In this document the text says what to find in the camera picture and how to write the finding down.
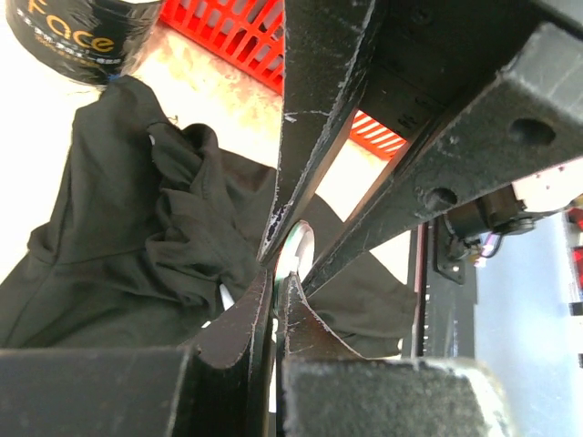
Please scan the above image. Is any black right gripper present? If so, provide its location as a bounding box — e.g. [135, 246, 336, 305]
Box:
[258, 1, 582, 295]

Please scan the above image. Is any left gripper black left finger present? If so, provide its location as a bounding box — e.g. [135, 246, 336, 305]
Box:
[1, 270, 272, 436]

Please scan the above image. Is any black printed t-shirt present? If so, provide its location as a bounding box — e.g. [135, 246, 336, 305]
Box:
[0, 75, 418, 359]

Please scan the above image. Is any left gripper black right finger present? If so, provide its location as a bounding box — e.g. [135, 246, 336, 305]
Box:
[277, 273, 515, 436]

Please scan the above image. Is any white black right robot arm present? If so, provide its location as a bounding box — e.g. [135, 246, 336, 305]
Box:
[259, 1, 582, 294]

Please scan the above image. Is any red plastic basket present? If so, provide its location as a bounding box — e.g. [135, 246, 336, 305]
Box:
[160, 1, 405, 161]

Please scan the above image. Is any red black plaid cloth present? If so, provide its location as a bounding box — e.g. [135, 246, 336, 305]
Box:
[567, 208, 582, 291]

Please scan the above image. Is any round colourful brooch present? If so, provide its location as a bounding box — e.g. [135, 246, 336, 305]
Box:
[273, 220, 315, 310]

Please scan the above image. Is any black mounting base plate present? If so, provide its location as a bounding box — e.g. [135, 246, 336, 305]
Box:
[403, 218, 477, 358]

